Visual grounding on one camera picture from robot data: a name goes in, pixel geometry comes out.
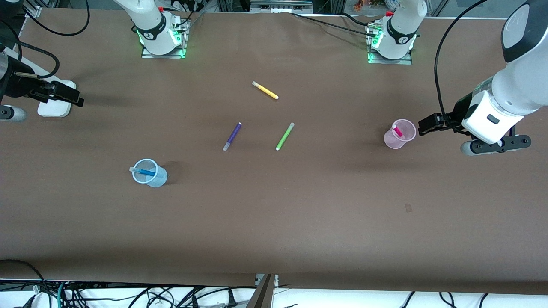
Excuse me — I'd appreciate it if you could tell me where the white desk lamp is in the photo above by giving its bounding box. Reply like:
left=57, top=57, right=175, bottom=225
left=0, top=44, right=77, bottom=118

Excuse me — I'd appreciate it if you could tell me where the translucent pink cup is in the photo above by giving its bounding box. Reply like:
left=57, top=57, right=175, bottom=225
left=384, top=119, right=417, bottom=150

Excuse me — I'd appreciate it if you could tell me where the translucent blue cup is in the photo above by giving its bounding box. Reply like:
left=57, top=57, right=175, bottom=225
left=132, top=158, right=168, bottom=188

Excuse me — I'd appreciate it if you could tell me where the green marker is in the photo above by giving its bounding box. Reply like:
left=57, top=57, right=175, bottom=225
left=275, top=122, right=295, bottom=151

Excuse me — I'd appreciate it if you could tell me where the yellow marker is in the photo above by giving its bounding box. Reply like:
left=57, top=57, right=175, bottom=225
left=252, top=81, right=279, bottom=100

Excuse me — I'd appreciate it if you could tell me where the purple marker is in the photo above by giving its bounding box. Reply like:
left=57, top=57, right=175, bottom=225
left=222, top=122, right=242, bottom=152

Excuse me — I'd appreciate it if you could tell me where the brown table cover sheet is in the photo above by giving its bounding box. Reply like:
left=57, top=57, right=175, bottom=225
left=0, top=9, right=548, bottom=296

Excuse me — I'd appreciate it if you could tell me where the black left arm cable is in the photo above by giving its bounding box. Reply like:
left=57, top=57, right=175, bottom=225
left=434, top=0, right=491, bottom=118

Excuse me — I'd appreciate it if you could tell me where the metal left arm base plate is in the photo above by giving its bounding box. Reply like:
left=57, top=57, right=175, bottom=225
left=366, top=21, right=414, bottom=65

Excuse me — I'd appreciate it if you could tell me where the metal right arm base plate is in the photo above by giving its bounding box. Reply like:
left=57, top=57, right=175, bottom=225
left=141, top=17, right=188, bottom=59

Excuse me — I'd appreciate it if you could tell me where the black cable across table back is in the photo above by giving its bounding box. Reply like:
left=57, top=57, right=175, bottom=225
left=291, top=12, right=378, bottom=37

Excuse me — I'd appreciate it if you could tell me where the black looped floor cable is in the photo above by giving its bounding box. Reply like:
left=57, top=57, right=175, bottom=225
left=0, top=259, right=48, bottom=300

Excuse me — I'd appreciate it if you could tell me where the aluminium frame rail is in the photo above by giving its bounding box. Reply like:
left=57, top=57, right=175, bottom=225
left=250, top=0, right=314, bottom=13

